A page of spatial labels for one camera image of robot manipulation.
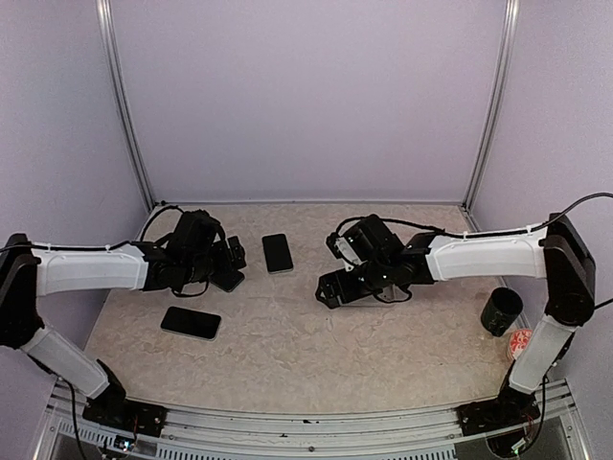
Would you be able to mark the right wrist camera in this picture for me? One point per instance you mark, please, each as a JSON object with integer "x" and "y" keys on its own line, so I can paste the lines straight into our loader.
{"x": 341, "y": 249}

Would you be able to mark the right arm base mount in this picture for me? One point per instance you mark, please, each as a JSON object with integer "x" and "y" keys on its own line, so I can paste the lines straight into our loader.
{"x": 509, "y": 408}

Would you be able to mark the black cup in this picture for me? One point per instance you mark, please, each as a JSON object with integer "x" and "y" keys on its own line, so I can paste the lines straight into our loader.
{"x": 502, "y": 308}

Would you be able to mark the black phone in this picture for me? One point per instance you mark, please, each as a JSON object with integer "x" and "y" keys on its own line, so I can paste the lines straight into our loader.
{"x": 191, "y": 323}
{"x": 227, "y": 281}
{"x": 277, "y": 253}

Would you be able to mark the red white patterned coaster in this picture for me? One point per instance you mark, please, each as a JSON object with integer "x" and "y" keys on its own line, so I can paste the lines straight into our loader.
{"x": 518, "y": 342}

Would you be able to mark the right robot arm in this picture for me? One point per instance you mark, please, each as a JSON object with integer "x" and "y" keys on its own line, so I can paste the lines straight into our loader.
{"x": 376, "y": 260}

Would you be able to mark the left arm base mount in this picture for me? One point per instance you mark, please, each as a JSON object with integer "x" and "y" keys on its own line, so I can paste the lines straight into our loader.
{"x": 124, "y": 412}

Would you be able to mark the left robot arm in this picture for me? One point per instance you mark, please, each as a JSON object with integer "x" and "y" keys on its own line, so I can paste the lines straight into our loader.
{"x": 197, "y": 251}

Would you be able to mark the right aluminium corner post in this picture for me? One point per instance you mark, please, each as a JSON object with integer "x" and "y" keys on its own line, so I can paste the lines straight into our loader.
{"x": 495, "y": 102}

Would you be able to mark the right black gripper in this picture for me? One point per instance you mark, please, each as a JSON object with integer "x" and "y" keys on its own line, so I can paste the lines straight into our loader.
{"x": 347, "y": 294}

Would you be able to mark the aluminium front rail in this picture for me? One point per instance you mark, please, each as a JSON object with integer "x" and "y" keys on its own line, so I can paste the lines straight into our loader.
{"x": 187, "y": 433}

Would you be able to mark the aluminium corner post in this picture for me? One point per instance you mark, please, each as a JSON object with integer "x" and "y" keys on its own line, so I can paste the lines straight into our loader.
{"x": 111, "y": 50}
{"x": 495, "y": 102}

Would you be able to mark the left aluminium corner post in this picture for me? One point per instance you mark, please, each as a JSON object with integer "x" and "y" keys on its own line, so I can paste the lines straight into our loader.
{"x": 111, "y": 50}

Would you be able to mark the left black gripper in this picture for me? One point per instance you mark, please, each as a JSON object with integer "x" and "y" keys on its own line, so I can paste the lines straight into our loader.
{"x": 238, "y": 252}

